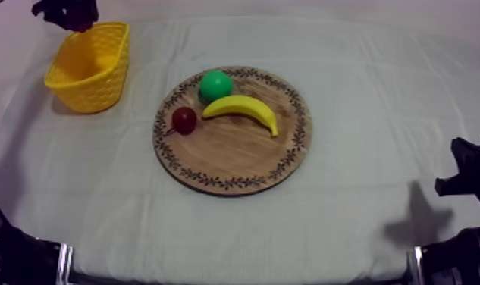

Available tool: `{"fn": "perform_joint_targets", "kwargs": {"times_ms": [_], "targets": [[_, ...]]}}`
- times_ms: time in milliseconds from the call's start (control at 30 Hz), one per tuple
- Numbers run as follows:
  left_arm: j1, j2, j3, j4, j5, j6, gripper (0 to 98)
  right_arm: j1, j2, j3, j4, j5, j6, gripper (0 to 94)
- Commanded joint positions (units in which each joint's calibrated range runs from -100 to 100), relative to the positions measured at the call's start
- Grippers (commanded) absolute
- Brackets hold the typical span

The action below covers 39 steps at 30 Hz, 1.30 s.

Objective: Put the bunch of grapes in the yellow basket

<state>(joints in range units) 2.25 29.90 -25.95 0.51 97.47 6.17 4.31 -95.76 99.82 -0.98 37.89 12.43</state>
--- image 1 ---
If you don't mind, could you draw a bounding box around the yellow plastic basket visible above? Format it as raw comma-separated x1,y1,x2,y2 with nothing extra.
44,21,130,115

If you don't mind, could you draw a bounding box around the round wooden board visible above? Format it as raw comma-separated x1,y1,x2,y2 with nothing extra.
152,65,313,197

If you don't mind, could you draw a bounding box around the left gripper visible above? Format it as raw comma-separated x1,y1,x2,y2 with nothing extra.
31,0,99,23

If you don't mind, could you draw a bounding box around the green toy pear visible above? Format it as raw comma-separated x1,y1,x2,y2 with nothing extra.
199,70,234,103

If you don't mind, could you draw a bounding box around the small red fruit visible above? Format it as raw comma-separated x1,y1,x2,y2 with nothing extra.
166,105,199,136

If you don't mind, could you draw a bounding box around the yellow toy banana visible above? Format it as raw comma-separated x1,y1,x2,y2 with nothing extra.
201,94,280,138

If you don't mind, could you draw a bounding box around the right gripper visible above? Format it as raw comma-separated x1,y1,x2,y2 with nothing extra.
435,130,480,221

